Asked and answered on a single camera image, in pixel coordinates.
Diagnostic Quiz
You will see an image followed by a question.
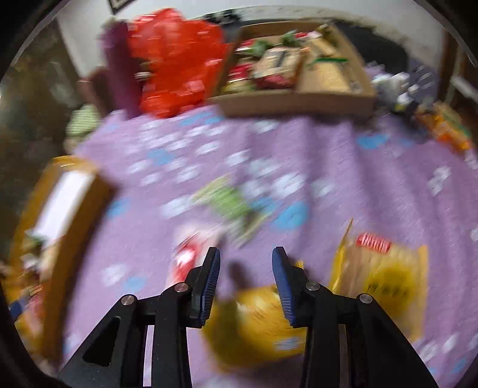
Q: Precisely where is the purple bottle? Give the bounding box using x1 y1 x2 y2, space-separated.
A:
100 20 144 119

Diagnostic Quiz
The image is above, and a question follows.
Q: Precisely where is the small red snack packet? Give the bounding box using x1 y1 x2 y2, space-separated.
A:
228 63 255 83

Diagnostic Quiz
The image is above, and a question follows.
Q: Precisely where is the green striped snack packet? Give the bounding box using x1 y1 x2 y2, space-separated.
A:
310 54 350 66

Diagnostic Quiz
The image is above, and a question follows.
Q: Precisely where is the white soft object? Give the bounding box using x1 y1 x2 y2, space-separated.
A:
373 71 411 109

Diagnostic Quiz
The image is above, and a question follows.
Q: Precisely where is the yellow snack packet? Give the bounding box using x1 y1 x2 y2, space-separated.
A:
203 261 310 370

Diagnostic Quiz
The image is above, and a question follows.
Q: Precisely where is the long clear yellow-ended packet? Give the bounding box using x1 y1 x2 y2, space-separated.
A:
329 218 430 340

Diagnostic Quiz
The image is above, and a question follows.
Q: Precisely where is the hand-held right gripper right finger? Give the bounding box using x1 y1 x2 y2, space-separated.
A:
272 246 437 388

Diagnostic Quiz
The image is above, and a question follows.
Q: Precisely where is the white green snack packet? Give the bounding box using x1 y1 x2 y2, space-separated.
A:
192 175 275 247

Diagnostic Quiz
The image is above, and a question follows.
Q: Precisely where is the red plastic bag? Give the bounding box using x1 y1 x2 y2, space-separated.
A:
127 8 232 119

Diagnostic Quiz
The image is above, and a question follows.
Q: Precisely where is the yellow cardboard box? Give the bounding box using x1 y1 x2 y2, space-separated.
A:
7 156 113 366

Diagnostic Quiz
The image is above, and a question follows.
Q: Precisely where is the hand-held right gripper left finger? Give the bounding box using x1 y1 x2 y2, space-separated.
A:
58 247 221 388

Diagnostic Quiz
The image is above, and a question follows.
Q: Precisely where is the shallow cardboard box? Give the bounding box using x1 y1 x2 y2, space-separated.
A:
207 20 377 119

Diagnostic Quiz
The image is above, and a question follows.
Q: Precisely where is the dark red snack bar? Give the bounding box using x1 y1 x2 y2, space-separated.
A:
254 73 297 90

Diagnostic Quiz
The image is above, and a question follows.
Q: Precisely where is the white brown snack packet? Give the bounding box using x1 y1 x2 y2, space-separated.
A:
254 47 305 81

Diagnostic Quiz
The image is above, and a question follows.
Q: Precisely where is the orange snack packet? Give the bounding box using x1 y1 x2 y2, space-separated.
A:
414 102 473 153

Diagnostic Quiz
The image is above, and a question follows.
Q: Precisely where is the dark cloth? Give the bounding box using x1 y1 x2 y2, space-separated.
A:
336 20 411 71

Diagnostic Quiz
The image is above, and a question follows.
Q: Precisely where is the purple floral tablecloth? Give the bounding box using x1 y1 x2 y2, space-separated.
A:
62 104 478 388

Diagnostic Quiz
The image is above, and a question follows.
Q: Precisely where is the green striped cloth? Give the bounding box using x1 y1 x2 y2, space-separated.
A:
65 104 101 138

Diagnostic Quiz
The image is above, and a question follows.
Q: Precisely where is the black framed picture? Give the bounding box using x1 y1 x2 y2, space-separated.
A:
108 0 139 15

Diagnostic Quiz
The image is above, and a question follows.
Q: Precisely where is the red white snack packet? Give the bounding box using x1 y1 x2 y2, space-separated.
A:
172 227 225 284

